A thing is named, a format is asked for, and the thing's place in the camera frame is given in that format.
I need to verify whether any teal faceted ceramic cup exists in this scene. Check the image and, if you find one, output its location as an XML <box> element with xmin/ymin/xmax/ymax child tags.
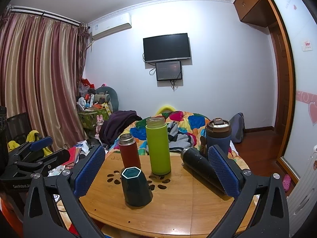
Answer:
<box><xmin>121</xmin><ymin>167</ymin><xmax>153</xmax><ymax>207</ymax></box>

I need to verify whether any black thermos lying down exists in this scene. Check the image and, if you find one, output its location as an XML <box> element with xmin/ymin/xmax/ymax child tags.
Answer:
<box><xmin>180</xmin><ymin>147</ymin><xmax>225</xmax><ymax>193</ymax></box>

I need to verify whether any black office chair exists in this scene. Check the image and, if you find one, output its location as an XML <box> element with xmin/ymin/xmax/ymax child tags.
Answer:
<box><xmin>7</xmin><ymin>112</ymin><xmax>32</xmax><ymax>145</ymax></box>

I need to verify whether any white radiator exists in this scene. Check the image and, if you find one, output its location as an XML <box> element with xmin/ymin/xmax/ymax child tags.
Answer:
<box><xmin>287</xmin><ymin>146</ymin><xmax>317</xmax><ymax>237</ymax></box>

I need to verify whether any pink slipper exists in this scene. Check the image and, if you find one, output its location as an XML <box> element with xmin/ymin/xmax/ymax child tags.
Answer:
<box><xmin>282</xmin><ymin>174</ymin><xmax>292</xmax><ymax>192</ymax></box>

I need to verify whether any green basket of clutter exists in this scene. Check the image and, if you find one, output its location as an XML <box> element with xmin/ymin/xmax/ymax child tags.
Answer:
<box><xmin>76</xmin><ymin>79</ymin><xmax>112</xmax><ymax>131</ymax></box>

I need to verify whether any dark purple blanket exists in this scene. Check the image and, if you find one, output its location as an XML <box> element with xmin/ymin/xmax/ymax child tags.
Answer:
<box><xmin>99</xmin><ymin>110</ymin><xmax>142</xmax><ymax>146</ymax></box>

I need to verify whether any red thermos bottle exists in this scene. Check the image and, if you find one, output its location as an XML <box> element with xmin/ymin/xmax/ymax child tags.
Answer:
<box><xmin>119</xmin><ymin>133</ymin><xmax>141</xmax><ymax>169</ymax></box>

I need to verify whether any grey plush cushion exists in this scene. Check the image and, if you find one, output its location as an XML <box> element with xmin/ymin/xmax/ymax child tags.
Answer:
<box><xmin>96</xmin><ymin>86</ymin><xmax>119</xmax><ymax>112</ymax></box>

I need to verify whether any striped pink gold curtain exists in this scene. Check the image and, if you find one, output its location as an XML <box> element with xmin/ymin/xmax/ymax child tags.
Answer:
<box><xmin>1</xmin><ymin>12</ymin><xmax>89</xmax><ymax>150</ymax></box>

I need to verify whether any grey backpack on floor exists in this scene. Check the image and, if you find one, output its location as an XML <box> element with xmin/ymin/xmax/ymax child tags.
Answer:
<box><xmin>229</xmin><ymin>112</ymin><xmax>245</xmax><ymax>143</ymax></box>

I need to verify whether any blue sleeved brown-lid tumbler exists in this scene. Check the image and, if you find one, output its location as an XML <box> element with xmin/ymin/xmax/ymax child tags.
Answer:
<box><xmin>200</xmin><ymin>117</ymin><xmax>232</xmax><ymax>158</ymax></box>

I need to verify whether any lime green tall bottle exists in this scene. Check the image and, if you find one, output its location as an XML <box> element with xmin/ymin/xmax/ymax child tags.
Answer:
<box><xmin>146</xmin><ymin>117</ymin><xmax>171</xmax><ymax>176</ymax></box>

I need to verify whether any grey clothing on bed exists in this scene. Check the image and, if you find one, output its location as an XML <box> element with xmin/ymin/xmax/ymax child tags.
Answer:
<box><xmin>167</xmin><ymin>121</ymin><xmax>196</xmax><ymax>153</ymax></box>

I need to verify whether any colourful patchwork bed quilt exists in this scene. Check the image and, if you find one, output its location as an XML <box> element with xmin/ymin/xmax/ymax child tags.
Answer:
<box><xmin>123</xmin><ymin>111</ymin><xmax>249</xmax><ymax>169</ymax></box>

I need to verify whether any small monitor under television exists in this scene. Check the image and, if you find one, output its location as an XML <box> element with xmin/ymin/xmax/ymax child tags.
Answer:
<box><xmin>156</xmin><ymin>61</ymin><xmax>182</xmax><ymax>81</ymax></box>

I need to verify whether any white wall air conditioner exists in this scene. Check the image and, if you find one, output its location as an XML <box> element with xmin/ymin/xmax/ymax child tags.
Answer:
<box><xmin>92</xmin><ymin>13</ymin><xmax>132</xmax><ymax>40</ymax></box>

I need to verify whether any wall mounted black television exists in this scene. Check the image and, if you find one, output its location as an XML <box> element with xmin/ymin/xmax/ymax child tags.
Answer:
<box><xmin>143</xmin><ymin>33</ymin><xmax>191</xmax><ymax>63</ymax></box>

